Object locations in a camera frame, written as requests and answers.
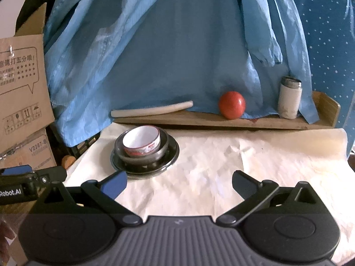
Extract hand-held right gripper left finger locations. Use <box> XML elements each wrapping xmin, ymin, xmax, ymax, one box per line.
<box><xmin>41</xmin><ymin>170</ymin><xmax>144</xmax><ymax>227</ymax></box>

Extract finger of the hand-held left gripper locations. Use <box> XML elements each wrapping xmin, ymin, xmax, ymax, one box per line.
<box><xmin>26</xmin><ymin>166</ymin><xmax>68</xmax><ymax>190</ymax></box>
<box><xmin>0</xmin><ymin>164</ymin><xmax>33</xmax><ymax>177</ymax></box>

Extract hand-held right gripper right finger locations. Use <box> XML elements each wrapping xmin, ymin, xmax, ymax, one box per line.
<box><xmin>216</xmin><ymin>170</ymin><xmax>320</xmax><ymax>227</ymax></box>

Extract white red-rimmed ceramic bowl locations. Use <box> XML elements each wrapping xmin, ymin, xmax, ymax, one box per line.
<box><xmin>122</xmin><ymin>125</ymin><xmax>161</xmax><ymax>157</ymax></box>

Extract deep steel bowl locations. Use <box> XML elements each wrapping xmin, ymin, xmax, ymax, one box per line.
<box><xmin>118</xmin><ymin>129</ymin><xmax>170</xmax><ymax>164</ymax></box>

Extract shallow steel plate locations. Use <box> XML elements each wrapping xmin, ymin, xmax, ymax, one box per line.
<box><xmin>111</xmin><ymin>132</ymin><xmax>180</xmax><ymax>177</ymax></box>

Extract person's left hand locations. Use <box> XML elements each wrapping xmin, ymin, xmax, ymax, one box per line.
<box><xmin>0</xmin><ymin>219</ymin><xmax>16</xmax><ymax>245</ymax></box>

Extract small wooden object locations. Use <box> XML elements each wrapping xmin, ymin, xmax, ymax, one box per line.
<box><xmin>61</xmin><ymin>155</ymin><xmax>77</xmax><ymax>169</ymax></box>

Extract printed white cardboard box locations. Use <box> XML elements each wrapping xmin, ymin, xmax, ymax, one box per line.
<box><xmin>0</xmin><ymin>127</ymin><xmax>58</xmax><ymax>172</ymax></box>

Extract cream table cloth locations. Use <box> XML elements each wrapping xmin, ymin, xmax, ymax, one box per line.
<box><xmin>64</xmin><ymin>122</ymin><xmax>355</xmax><ymax>266</ymax></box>

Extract black plastic crate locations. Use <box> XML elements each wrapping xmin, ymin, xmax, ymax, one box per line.
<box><xmin>65</xmin><ymin>131</ymin><xmax>101</xmax><ymax>158</ymax></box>

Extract wooden shelf board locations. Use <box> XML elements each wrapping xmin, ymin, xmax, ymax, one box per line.
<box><xmin>114</xmin><ymin>91</ymin><xmax>341</xmax><ymax>131</ymax></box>

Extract red tomato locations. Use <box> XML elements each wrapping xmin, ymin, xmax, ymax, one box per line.
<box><xmin>219</xmin><ymin>91</ymin><xmax>246</xmax><ymax>120</ymax></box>

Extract brown cardboard box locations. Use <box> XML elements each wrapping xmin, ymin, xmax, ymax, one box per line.
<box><xmin>0</xmin><ymin>3</ymin><xmax>56</xmax><ymax>154</ymax></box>

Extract white rolling pin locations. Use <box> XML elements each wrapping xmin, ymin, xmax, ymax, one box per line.
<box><xmin>111</xmin><ymin>100</ymin><xmax>194</xmax><ymax>118</ymax></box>

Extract white insulated flask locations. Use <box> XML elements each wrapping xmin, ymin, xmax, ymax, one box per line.
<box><xmin>278</xmin><ymin>76</ymin><xmax>303</xmax><ymax>119</ymax></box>

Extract light blue hanging shirt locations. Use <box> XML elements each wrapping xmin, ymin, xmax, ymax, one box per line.
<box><xmin>43</xmin><ymin>0</ymin><xmax>319</xmax><ymax>148</ymax></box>

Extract blue polka dot cloth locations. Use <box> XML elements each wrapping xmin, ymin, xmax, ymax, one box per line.
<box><xmin>283</xmin><ymin>0</ymin><xmax>355</xmax><ymax>150</ymax></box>

